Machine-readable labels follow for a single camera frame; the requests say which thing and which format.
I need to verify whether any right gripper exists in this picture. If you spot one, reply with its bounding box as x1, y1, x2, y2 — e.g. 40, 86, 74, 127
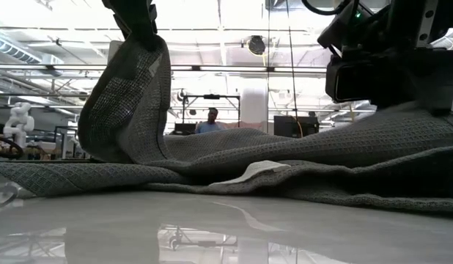
317, 0, 453, 114

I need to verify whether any grey waffle weave towel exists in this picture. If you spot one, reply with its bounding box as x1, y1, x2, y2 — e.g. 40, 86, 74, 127
0, 34, 453, 218

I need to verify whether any small black monitor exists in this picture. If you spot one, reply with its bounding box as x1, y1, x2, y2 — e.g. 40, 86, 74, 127
174, 122, 197, 136

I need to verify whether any person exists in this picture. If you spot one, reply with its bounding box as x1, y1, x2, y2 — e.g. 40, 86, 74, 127
195, 107, 227, 135

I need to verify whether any white building column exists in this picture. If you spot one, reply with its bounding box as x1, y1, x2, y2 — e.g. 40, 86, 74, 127
240, 87, 269, 133

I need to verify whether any large black monitor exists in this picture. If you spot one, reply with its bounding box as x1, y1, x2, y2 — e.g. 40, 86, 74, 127
273, 115, 320, 139

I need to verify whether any white robot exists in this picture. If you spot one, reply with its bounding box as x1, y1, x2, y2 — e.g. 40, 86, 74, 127
2, 101, 35, 147

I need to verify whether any black curved tube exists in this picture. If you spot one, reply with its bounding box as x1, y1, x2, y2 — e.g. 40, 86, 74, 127
0, 135, 24, 160

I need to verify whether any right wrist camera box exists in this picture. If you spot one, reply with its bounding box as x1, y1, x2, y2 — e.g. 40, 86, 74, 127
325, 54, 387, 105

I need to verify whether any black gantry frame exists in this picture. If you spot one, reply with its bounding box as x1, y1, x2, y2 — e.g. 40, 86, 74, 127
181, 93, 242, 136

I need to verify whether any black metal rack frame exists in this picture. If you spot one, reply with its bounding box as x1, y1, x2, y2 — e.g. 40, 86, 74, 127
54, 125, 81, 159

